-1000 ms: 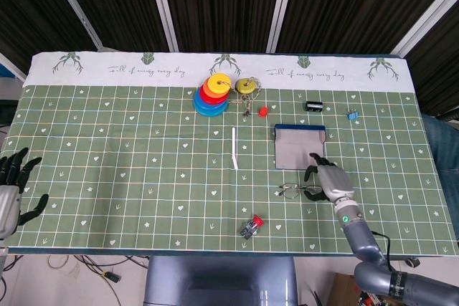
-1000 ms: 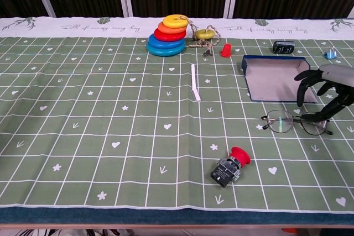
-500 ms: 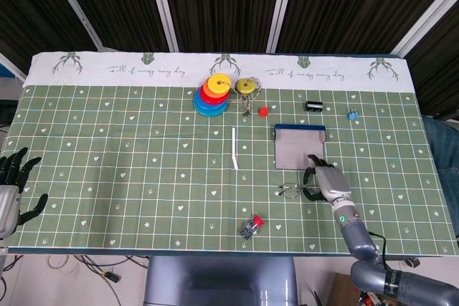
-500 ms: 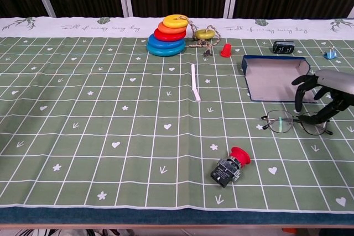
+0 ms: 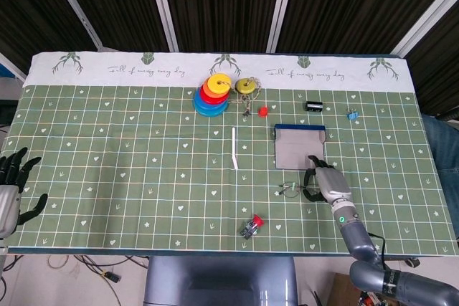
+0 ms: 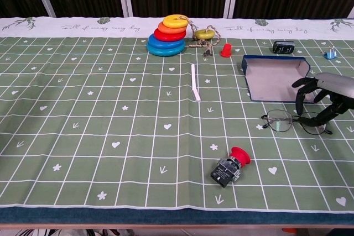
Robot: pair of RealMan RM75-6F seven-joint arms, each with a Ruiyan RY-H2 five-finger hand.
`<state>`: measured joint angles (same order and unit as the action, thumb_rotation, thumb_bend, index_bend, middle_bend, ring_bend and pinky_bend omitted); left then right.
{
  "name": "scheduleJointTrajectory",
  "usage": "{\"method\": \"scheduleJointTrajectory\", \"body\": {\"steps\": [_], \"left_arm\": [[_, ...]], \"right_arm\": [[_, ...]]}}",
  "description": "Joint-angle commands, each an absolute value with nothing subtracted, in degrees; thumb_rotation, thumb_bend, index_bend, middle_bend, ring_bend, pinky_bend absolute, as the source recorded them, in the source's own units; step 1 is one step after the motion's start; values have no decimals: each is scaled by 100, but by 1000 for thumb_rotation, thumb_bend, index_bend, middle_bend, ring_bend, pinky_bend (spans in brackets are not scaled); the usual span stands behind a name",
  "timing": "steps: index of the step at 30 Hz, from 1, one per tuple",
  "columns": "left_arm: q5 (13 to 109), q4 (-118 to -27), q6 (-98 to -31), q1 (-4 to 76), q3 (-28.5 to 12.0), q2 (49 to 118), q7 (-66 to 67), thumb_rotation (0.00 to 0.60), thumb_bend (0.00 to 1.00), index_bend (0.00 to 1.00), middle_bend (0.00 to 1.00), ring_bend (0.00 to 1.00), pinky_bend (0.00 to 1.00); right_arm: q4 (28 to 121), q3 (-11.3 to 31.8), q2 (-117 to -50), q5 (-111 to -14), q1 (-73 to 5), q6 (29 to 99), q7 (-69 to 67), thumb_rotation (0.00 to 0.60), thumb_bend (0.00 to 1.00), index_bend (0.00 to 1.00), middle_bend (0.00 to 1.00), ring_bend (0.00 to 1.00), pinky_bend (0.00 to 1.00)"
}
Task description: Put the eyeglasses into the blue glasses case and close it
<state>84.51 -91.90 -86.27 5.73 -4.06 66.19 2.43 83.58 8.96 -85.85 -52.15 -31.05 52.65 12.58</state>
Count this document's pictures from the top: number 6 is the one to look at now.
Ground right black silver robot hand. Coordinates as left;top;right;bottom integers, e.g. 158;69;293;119
291;72;354;129

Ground blue glasses case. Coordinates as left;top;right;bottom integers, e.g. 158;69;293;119
241;55;319;104

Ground wire-frame eyeglasses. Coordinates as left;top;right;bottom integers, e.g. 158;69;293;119
261;109;334;136

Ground blue binder clip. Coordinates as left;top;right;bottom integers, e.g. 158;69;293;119
320;45;339;60

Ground small black counter device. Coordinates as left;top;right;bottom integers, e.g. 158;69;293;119
272;40;295;55

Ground small red plastic cap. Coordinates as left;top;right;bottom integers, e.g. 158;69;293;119
220;43;232;58

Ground red emergency stop button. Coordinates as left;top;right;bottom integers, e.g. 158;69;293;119
210;146;252;189

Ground white bent plastic strip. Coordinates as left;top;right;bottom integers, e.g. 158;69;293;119
190;64;202;102

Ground dark blue table underlay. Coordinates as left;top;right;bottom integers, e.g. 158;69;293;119
0;205;354;226

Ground green grid tablecloth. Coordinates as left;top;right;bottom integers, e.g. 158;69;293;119
0;16;354;214

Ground olive green ring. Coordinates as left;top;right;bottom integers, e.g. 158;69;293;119
194;28;216;41

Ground teal stacking ring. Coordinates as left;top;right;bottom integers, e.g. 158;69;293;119
146;41;186;57

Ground red stacking ring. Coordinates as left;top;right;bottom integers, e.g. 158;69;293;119
153;28;187;42

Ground yellow stacking ring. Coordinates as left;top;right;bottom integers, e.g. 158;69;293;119
162;14;188;29

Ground blue stacking ring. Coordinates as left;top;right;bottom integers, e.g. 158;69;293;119
148;33;186;50

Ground orange stacking ring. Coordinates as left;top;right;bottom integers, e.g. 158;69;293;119
157;22;188;35

